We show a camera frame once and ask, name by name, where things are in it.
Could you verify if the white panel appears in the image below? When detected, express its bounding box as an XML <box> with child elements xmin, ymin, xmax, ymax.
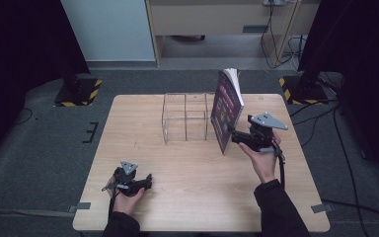
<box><xmin>60</xmin><ymin>0</ymin><xmax>156</xmax><ymax>62</ymax></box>

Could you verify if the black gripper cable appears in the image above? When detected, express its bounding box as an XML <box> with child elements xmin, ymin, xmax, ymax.
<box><xmin>108</xmin><ymin>192</ymin><xmax>116</xmax><ymax>216</ymax></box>
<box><xmin>274</xmin><ymin>144</ymin><xmax>286</xmax><ymax>192</ymax></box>

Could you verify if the purple magazine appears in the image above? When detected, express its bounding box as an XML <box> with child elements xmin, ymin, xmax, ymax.
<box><xmin>209</xmin><ymin>67</ymin><xmax>246</xmax><ymax>156</ymax></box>

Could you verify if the clear acrylic organizer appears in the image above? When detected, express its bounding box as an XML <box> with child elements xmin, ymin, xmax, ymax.
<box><xmin>160</xmin><ymin>92</ymin><xmax>219</xmax><ymax>146</ymax></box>

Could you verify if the person's right hand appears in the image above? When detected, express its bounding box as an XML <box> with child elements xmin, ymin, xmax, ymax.
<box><xmin>238</xmin><ymin>130</ymin><xmax>282</xmax><ymax>185</ymax></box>

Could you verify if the long black floor cable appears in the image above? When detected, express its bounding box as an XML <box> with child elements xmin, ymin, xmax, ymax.
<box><xmin>333</xmin><ymin>104</ymin><xmax>373</xmax><ymax>237</ymax></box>

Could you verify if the black yellow striped stand base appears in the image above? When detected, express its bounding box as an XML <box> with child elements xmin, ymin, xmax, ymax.
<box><xmin>53</xmin><ymin>77</ymin><xmax>104</xmax><ymax>108</ymax></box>
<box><xmin>278</xmin><ymin>75</ymin><xmax>330</xmax><ymax>106</ymax></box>

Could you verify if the grey tape piece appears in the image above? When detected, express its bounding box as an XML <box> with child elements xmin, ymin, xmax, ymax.
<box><xmin>310</xmin><ymin>202</ymin><xmax>335</xmax><ymax>214</ymax></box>
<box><xmin>67</xmin><ymin>201</ymin><xmax>92</xmax><ymax>213</ymax></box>

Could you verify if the beige wooden cabinet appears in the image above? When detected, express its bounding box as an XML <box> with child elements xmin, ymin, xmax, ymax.
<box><xmin>145</xmin><ymin>0</ymin><xmax>321</xmax><ymax>68</ymax></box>

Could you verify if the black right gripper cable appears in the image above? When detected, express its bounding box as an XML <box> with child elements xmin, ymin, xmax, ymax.
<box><xmin>274</xmin><ymin>144</ymin><xmax>286</xmax><ymax>192</ymax></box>

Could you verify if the black hanging cable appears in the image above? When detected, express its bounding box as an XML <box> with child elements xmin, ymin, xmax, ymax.
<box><xmin>260</xmin><ymin>3</ymin><xmax>308</xmax><ymax>71</ymax></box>

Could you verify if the person's left hand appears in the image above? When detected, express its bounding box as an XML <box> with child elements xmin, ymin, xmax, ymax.
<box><xmin>106</xmin><ymin>175</ymin><xmax>146</xmax><ymax>217</ymax></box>

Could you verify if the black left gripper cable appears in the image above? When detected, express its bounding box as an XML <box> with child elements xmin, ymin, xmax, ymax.
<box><xmin>108</xmin><ymin>192</ymin><xmax>116</xmax><ymax>216</ymax></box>

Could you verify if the thick black floor cable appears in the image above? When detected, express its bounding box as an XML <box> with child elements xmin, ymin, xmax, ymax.
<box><xmin>320</xmin><ymin>197</ymin><xmax>379</xmax><ymax>223</ymax></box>

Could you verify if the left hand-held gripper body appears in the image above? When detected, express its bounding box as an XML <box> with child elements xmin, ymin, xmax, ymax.
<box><xmin>101</xmin><ymin>160</ymin><xmax>147</xmax><ymax>198</ymax></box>

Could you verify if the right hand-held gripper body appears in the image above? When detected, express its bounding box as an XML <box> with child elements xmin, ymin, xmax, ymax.
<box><xmin>243</xmin><ymin>111</ymin><xmax>289</xmax><ymax>154</ymax></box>

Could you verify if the thin black floor cable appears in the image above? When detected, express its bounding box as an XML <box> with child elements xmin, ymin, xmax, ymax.
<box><xmin>12</xmin><ymin>107</ymin><xmax>35</xmax><ymax>126</ymax></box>

